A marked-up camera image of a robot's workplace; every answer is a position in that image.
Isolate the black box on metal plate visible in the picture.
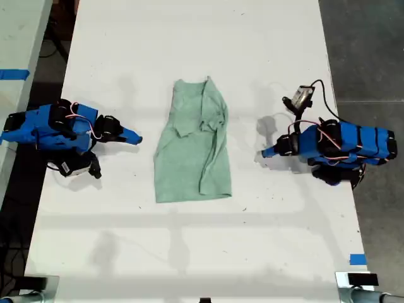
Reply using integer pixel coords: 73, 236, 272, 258
22, 275, 49, 292

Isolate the black floor cable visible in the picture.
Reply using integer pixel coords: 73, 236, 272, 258
40, 30, 69, 62

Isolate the black box on white plate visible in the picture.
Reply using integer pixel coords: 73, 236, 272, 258
347, 273, 379, 287

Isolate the white side table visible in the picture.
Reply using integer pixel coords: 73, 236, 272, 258
0, 0, 54, 206

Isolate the short blue tape strip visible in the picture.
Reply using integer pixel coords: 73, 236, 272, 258
349, 252, 367, 266

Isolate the black camera stalk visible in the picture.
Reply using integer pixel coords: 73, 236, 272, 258
82, 150, 104, 179
282, 96, 313, 135

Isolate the long blue tape strip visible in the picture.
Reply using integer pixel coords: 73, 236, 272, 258
0, 69, 31, 80

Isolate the pale green T-shirt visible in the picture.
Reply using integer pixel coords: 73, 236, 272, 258
153, 75, 233, 204

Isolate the grey metal pipe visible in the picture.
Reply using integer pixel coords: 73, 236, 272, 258
342, 288, 404, 303

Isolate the grey camera box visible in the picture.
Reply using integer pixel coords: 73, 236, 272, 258
290, 85, 316, 109

